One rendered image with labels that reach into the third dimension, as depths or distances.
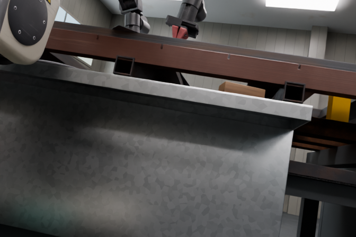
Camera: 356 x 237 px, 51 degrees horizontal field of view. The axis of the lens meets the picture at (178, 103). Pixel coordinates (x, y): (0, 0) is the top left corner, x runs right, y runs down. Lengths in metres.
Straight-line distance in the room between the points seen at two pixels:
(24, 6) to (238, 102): 0.43
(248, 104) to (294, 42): 7.62
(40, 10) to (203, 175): 0.50
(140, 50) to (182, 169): 0.34
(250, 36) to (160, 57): 7.43
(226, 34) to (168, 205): 7.67
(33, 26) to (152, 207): 0.49
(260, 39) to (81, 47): 7.43
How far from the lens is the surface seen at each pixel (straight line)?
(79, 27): 1.13
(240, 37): 8.40
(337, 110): 1.18
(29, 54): 0.72
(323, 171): 0.97
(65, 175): 0.97
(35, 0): 0.72
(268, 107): 0.76
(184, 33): 1.16
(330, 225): 1.82
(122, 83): 0.79
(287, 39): 8.37
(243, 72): 0.98
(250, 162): 0.91
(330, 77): 1.01
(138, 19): 1.49
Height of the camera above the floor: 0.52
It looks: 9 degrees up
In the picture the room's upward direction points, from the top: 11 degrees clockwise
